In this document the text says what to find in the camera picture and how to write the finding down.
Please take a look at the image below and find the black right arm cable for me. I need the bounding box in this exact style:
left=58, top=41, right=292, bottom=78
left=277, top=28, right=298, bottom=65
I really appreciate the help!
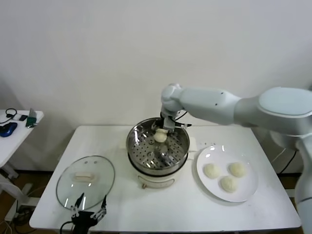
left=174, top=110, right=189, bottom=122

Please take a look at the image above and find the white round plate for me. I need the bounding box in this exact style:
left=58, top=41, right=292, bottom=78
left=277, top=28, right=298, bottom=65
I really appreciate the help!
left=196, top=145, right=259, bottom=203

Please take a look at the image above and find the white side table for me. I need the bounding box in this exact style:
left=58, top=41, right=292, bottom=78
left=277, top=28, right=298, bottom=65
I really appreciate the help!
left=0, top=109, right=45, bottom=221

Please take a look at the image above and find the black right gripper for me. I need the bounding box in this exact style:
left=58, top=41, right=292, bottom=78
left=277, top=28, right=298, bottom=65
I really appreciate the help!
left=151, top=111, right=175, bottom=137

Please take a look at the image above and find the white steamed baozi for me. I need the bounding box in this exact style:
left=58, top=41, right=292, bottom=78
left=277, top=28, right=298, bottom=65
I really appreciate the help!
left=220, top=176, right=238, bottom=193
left=204, top=163, right=221, bottom=179
left=229, top=162, right=247, bottom=177
left=153, top=129, right=168, bottom=144

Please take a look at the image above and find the blue computer mouse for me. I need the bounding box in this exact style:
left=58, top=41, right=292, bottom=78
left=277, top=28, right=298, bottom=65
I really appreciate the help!
left=0, top=123, right=19, bottom=137

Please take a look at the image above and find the green circuit board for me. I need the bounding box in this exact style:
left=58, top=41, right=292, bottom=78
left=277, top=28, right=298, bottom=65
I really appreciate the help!
left=25, top=116, right=38, bottom=129

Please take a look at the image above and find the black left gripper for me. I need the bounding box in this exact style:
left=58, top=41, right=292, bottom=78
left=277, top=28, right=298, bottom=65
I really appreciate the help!
left=70, top=192, right=108, bottom=234

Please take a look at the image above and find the white power cable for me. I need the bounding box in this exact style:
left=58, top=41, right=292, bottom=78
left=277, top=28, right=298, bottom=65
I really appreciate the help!
left=272, top=147, right=292, bottom=163

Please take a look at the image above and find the stainless steel steamer basket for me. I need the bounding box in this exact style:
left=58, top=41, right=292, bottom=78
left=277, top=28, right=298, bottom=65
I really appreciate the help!
left=126, top=117, right=191, bottom=171

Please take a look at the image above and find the black thin looped cable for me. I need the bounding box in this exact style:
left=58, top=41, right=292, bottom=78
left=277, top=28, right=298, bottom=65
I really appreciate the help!
left=0, top=108, right=18, bottom=125

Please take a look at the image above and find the glass lid with white handle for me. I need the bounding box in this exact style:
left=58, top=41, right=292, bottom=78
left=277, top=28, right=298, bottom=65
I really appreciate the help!
left=56, top=155, right=116, bottom=212

